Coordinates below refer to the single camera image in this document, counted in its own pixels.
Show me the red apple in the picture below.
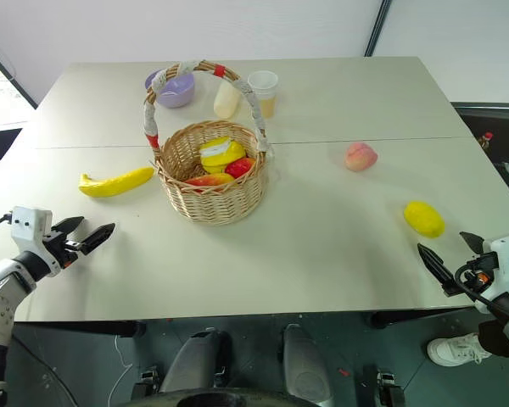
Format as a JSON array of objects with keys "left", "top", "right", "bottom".
[{"left": 224, "top": 157, "right": 256, "bottom": 180}]

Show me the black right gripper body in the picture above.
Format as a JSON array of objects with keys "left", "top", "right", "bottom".
[{"left": 452, "top": 252, "right": 500, "bottom": 298}]

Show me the white sneaker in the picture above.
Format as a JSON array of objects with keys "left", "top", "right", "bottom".
[{"left": 426, "top": 332, "right": 493, "bottom": 368}]

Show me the wicker basket with handle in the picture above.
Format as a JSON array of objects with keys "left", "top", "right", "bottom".
[{"left": 143, "top": 59, "right": 275, "bottom": 226}]

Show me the cream plastic bottle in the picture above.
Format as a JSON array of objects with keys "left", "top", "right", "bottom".
[{"left": 213, "top": 79, "right": 243, "bottom": 120}]

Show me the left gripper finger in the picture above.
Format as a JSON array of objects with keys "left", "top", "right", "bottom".
[
  {"left": 50, "top": 215, "right": 86, "bottom": 235},
  {"left": 78, "top": 222, "right": 116, "bottom": 257}
]

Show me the black wall post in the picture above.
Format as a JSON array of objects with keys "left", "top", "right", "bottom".
[{"left": 363, "top": 0, "right": 394, "bottom": 58}]

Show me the plastic cup with juice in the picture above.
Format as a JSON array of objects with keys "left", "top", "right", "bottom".
[{"left": 248, "top": 70, "right": 279, "bottom": 101}]

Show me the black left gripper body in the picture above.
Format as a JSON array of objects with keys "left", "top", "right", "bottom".
[{"left": 42, "top": 230, "right": 87, "bottom": 272}]

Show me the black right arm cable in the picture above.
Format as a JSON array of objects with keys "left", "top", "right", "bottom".
[{"left": 454, "top": 262, "right": 509, "bottom": 328}]

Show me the orange red mango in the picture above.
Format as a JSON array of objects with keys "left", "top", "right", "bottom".
[{"left": 184, "top": 172, "right": 237, "bottom": 190}]

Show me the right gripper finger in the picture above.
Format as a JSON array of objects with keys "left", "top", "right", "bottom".
[
  {"left": 417, "top": 243, "right": 461, "bottom": 298},
  {"left": 459, "top": 231, "right": 487, "bottom": 257}
]

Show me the black table frame bar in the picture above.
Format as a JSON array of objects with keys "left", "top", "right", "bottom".
[
  {"left": 14, "top": 321, "right": 148, "bottom": 338},
  {"left": 371, "top": 308, "right": 478, "bottom": 330}
]

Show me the thin white floor cable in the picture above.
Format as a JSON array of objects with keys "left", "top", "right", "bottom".
[{"left": 108, "top": 334, "right": 135, "bottom": 404}]

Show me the black window frame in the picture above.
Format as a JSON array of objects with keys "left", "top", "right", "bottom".
[{"left": 0, "top": 44, "right": 39, "bottom": 109}]

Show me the yellow lemon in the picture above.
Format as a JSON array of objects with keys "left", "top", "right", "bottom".
[{"left": 403, "top": 200, "right": 446, "bottom": 238}]

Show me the yellow translucent cup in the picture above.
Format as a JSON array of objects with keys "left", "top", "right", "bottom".
[{"left": 258, "top": 94, "right": 277, "bottom": 120}]

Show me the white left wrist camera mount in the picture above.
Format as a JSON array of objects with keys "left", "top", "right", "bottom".
[{"left": 9, "top": 206, "right": 54, "bottom": 256}]

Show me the grey rounded robot leg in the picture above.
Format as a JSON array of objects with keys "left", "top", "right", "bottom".
[
  {"left": 159, "top": 328, "right": 232, "bottom": 393},
  {"left": 282, "top": 324, "right": 334, "bottom": 404}
]

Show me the yellow fruit with white band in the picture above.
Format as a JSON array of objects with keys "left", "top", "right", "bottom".
[{"left": 199, "top": 136, "right": 247, "bottom": 175}]

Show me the dark side table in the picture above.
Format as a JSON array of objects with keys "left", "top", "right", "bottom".
[{"left": 449, "top": 101, "right": 509, "bottom": 204}]

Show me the dark trouser leg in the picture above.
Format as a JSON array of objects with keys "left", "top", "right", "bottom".
[{"left": 478, "top": 320, "right": 509, "bottom": 359}]

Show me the black foot bracket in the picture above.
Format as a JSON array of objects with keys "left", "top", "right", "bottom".
[
  {"left": 362, "top": 364, "right": 406, "bottom": 407},
  {"left": 131, "top": 366, "right": 162, "bottom": 399}
]

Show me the purple plastic bowl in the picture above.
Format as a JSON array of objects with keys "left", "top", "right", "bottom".
[{"left": 145, "top": 70, "right": 196, "bottom": 109}]

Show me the yellow banana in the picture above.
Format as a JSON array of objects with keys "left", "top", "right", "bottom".
[{"left": 77, "top": 166, "right": 155, "bottom": 198}]

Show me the pink peach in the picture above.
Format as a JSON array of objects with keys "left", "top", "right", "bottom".
[{"left": 344, "top": 142, "right": 379, "bottom": 173}]

